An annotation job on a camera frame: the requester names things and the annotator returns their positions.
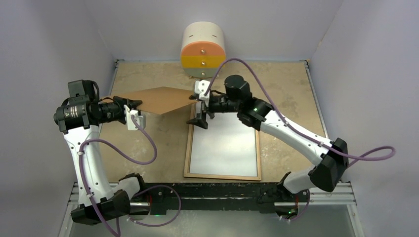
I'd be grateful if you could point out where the black wooden picture frame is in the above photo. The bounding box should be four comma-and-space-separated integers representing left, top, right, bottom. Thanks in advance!
183, 103, 262, 182

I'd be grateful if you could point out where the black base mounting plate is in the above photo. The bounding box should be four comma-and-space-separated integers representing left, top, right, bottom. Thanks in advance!
115, 182, 310, 215

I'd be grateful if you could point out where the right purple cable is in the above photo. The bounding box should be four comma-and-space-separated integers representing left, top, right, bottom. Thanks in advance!
204, 58, 396, 224

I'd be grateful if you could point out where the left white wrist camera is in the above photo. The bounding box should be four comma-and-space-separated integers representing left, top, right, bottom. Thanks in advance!
124, 105, 146, 131

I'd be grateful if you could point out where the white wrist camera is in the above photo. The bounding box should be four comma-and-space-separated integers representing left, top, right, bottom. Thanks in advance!
124, 105, 146, 131
193, 80, 210, 101

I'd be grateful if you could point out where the round three-drawer mini cabinet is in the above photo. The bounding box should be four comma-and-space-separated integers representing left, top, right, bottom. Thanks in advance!
180, 21, 226, 79

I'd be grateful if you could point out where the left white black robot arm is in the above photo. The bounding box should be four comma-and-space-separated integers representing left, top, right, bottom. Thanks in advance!
54, 80, 147, 225

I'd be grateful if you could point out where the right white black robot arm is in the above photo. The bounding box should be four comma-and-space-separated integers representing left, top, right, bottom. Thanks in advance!
187, 75, 348, 201

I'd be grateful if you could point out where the brown hardboard backing board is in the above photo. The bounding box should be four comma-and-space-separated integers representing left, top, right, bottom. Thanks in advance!
101, 86, 198, 115

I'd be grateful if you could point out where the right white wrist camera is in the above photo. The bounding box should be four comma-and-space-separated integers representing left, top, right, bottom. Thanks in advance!
193, 80, 210, 101

